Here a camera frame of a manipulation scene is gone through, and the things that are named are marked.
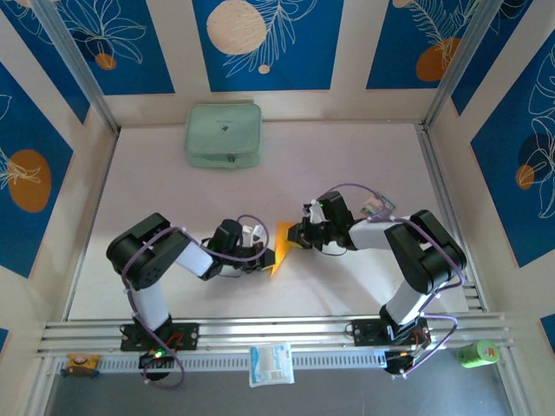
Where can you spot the green can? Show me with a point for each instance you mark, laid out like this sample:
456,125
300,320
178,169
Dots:
477,354

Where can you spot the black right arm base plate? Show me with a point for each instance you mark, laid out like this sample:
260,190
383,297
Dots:
366,331

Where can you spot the small yellow blue toy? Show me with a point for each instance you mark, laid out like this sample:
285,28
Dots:
80,365

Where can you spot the long aluminium base rail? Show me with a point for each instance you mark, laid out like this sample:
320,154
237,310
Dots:
277,329

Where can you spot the black controller board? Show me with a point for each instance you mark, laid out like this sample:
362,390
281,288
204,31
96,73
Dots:
399,362
156,359

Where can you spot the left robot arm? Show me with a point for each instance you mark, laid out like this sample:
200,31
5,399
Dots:
195,260

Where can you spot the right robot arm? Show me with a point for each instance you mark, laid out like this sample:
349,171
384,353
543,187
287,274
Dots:
368,236

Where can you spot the aluminium frame post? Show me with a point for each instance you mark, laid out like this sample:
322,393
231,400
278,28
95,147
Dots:
74,60
463,60

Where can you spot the white wipes packet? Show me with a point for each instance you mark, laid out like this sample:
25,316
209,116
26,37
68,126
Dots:
271,364

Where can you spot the orange paper sheet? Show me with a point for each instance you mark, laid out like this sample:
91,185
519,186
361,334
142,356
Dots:
282,247

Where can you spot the small blue green packet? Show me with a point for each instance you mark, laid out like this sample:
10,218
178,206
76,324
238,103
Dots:
373,207

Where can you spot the mint green zip pouch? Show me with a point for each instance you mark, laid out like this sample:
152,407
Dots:
223,130

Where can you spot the aluminium side rail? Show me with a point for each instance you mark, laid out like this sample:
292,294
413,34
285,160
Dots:
430,151
93,212

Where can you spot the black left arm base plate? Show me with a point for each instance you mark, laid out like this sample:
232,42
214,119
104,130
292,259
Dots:
186,336

